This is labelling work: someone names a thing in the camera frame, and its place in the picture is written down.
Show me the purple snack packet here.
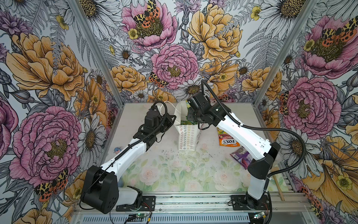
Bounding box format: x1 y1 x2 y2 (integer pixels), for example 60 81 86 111
230 147 253 170

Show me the aluminium frame rail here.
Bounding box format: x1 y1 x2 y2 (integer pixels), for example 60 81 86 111
73 191 311 215

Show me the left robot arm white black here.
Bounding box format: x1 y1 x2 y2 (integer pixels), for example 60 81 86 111
80 101 176 214

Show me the dark green snack packet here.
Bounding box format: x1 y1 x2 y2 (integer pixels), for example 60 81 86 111
180 101 198 125

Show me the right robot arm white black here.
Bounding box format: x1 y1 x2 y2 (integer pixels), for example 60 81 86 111
187 92 280 210

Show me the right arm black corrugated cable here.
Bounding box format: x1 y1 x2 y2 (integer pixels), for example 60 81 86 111
200 79 306 224

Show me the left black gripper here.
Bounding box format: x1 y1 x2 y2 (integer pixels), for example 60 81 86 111
154 112 177 134

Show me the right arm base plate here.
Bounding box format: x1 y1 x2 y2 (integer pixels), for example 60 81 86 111
230 195 271 211

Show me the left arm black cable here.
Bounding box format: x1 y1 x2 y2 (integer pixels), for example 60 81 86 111
78 100 168 211

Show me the pink yellow Fox's candy bag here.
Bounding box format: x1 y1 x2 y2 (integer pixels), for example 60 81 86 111
217 128 240 147

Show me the white vented cable duct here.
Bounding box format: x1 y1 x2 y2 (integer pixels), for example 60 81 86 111
79 213 250 224

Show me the white printed paper bag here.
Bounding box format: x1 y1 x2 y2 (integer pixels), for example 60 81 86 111
165 101 203 151

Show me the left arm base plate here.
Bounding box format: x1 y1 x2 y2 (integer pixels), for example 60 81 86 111
115 196 156 212

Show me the wooden mallet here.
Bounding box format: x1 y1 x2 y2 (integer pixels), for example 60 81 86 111
271 167 285 201

